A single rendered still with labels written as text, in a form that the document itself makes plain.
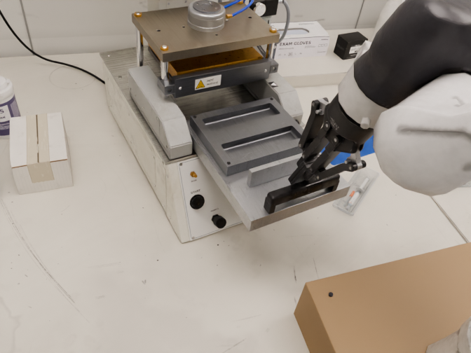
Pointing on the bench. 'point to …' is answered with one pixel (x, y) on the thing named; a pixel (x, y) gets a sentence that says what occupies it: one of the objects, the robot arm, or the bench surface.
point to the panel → (206, 226)
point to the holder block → (248, 134)
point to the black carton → (349, 45)
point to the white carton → (299, 40)
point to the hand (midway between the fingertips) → (303, 171)
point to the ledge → (318, 64)
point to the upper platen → (226, 58)
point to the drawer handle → (289, 192)
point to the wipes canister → (7, 106)
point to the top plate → (203, 29)
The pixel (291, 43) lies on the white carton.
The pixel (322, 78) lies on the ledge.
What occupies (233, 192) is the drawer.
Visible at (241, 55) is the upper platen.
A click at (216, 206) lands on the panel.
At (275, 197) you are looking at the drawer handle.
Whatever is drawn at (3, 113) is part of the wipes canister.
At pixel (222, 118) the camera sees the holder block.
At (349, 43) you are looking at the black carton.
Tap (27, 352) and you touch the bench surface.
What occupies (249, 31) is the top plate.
